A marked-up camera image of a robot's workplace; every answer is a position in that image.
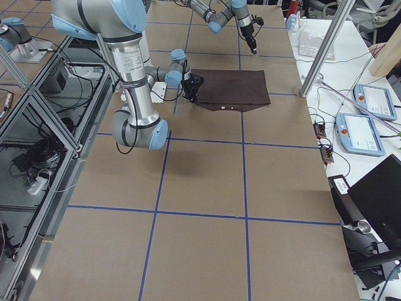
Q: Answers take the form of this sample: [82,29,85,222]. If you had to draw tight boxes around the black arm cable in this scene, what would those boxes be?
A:
[114,59,190,155]
[208,0,264,41]

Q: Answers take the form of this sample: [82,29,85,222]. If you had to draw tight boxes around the aluminium frame post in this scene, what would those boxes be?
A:
[299,0,355,98]

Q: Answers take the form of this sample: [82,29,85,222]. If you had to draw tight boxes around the teach pendant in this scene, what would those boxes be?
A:
[335,113,385,157]
[353,84,397,121]

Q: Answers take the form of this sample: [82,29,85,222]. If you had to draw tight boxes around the orange black connector board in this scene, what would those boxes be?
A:
[313,122,326,139]

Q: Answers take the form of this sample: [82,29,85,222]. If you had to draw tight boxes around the far teach pendant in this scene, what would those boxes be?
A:
[353,84,397,121]

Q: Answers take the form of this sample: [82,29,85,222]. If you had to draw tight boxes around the black box with label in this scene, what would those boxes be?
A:
[328,175,365,225]

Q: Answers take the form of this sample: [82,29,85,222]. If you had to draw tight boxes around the silver foil bag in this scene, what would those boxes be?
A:
[297,30,325,58]

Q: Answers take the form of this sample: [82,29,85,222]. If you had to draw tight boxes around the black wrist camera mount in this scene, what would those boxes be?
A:
[251,14,264,27]

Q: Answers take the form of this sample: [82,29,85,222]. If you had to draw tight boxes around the wooden beam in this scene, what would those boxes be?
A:
[369,26,401,77]

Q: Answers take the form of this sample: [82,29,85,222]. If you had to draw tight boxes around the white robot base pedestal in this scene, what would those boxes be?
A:
[110,32,167,106]

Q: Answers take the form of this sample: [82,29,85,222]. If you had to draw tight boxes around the dark brown t-shirt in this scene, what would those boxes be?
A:
[190,69,271,112]

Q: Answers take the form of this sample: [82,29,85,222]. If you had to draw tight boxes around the aluminium frame rack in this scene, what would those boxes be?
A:
[1,38,115,300]

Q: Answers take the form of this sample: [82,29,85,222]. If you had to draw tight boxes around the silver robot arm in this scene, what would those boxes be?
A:
[51,1,204,149]
[174,0,264,55]

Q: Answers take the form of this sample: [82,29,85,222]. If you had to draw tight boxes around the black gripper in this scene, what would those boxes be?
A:
[240,23,257,55]
[182,73,204,100]

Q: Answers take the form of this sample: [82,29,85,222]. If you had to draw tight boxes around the white power strip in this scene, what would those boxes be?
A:
[27,175,49,195]

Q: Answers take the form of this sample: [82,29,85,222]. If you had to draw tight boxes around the black laptop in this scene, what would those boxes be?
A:
[348,154,400,250]

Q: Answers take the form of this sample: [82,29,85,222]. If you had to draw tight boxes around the near teach pendant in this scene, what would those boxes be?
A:
[335,113,385,157]

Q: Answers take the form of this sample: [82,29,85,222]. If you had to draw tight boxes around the silver metal cup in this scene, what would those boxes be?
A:
[352,220,372,235]

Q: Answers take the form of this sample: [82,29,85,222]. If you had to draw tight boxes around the black monitor stand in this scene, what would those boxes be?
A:
[342,227,400,288]

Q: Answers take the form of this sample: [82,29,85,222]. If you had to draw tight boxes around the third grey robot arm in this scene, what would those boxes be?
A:
[1,17,55,63]

